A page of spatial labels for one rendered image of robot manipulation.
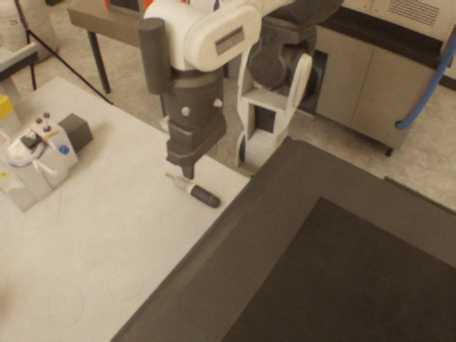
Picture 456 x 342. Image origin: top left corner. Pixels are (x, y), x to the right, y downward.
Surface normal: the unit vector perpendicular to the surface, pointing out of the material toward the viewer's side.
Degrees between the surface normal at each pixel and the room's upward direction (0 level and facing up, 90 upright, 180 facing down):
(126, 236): 0
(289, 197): 0
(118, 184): 0
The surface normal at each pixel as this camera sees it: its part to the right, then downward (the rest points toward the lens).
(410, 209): 0.00, -0.65
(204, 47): 0.65, 0.58
